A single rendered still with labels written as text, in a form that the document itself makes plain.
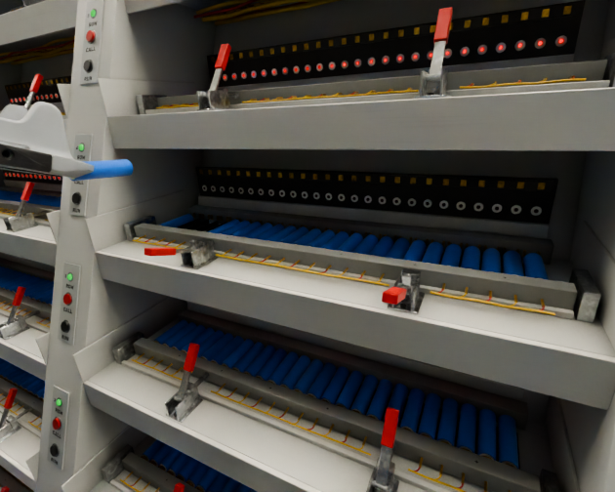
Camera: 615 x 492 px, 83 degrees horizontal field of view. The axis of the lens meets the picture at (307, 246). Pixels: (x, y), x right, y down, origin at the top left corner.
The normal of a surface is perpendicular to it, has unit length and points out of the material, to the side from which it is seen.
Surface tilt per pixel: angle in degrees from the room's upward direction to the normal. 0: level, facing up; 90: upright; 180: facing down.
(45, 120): 90
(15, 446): 21
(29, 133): 90
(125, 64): 90
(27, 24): 111
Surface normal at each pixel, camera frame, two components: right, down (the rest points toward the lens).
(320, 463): -0.05, -0.93
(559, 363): -0.45, 0.35
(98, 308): 0.89, 0.12
